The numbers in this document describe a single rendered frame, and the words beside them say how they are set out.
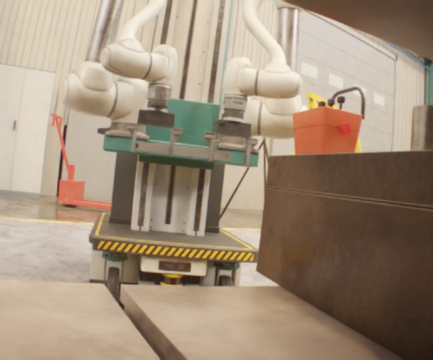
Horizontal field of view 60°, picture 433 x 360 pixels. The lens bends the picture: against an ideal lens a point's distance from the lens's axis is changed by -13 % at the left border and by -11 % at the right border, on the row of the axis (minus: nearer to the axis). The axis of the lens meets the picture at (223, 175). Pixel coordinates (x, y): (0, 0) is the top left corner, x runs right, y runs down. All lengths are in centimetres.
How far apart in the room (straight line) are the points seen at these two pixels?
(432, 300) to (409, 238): 13
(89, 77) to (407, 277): 134
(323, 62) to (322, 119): 980
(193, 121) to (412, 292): 140
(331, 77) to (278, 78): 955
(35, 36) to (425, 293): 703
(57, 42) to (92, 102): 573
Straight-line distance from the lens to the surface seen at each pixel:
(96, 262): 189
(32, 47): 726
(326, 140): 110
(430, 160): 75
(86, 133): 725
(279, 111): 178
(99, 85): 168
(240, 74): 155
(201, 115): 193
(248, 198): 905
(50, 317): 80
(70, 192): 552
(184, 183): 199
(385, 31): 65
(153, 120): 149
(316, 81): 1059
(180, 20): 211
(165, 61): 150
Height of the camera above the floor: 60
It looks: level
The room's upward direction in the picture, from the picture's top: 6 degrees clockwise
